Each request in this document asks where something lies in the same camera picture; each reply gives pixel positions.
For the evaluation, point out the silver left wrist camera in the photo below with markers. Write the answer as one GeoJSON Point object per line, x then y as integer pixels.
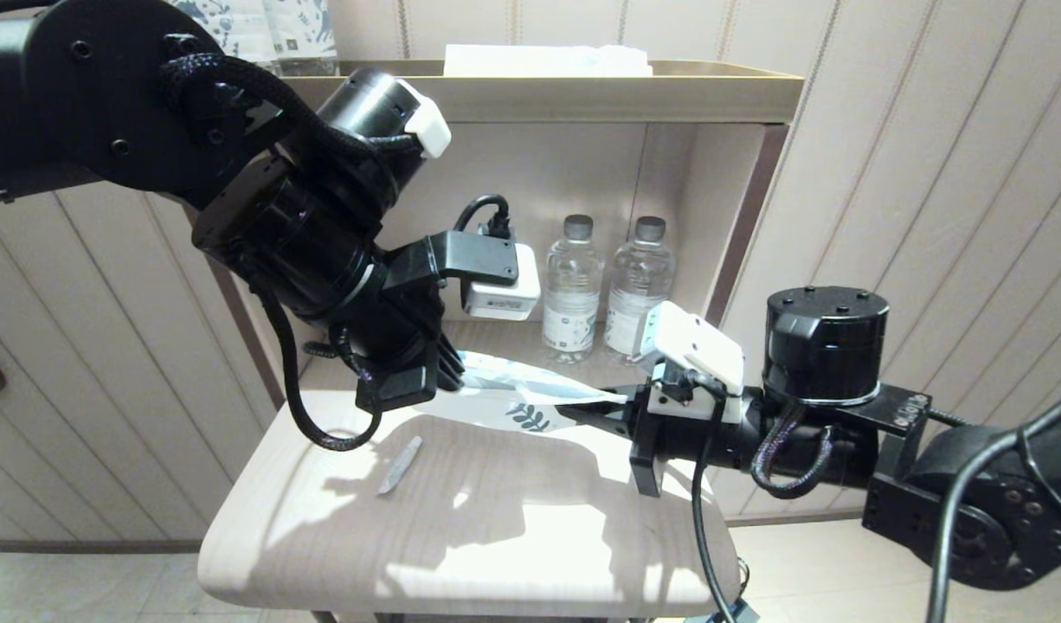
{"type": "Point", "coordinates": [496, 290]}

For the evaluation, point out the small clear water bottle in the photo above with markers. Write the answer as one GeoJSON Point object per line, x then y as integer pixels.
{"type": "Point", "coordinates": [572, 294]}
{"type": "Point", "coordinates": [636, 285]}

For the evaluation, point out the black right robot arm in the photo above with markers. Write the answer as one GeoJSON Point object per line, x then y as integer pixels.
{"type": "Point", "coordinates": [825, 346]}

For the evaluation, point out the beige wooden shelf cabinet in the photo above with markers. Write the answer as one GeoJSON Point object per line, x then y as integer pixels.
{"type": "Point", "coordinates": [695, 190]}

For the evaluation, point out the blue patterned packages on top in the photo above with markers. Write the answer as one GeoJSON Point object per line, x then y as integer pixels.
{"type": "Point", "coordinates": [236, 26]}

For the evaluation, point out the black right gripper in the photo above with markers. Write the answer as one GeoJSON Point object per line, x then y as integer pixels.
{"type": "Point", "coordinates": [704, 441]}

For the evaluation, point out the large blue-print water bottle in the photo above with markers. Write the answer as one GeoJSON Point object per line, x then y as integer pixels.
{"type": "Point", "coordinates": [305, 30]}

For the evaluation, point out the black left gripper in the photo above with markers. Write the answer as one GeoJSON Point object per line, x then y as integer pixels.
{"type": "Point", "coordinates": [401, 355]}

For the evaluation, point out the white leaf-print plastic bag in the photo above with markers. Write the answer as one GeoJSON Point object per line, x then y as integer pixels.
{"type": "Point", "coordinates": [513, 407]}

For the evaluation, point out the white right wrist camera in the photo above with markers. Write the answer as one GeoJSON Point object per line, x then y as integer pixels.
{"type": "Point", "coordinates": [691, 342]}

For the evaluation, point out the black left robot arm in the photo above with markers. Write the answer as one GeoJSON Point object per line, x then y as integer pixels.
{"type": "Point", "coordinates": [106, 95]}

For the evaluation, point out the black blue connector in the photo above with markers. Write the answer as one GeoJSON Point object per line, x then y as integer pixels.
{"type": "Point", "coordinates": [729, 614]}

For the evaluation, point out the white blue flat packet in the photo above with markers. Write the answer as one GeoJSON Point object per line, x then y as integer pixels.
{"type": "Point", "coordinates": [548, 61]}

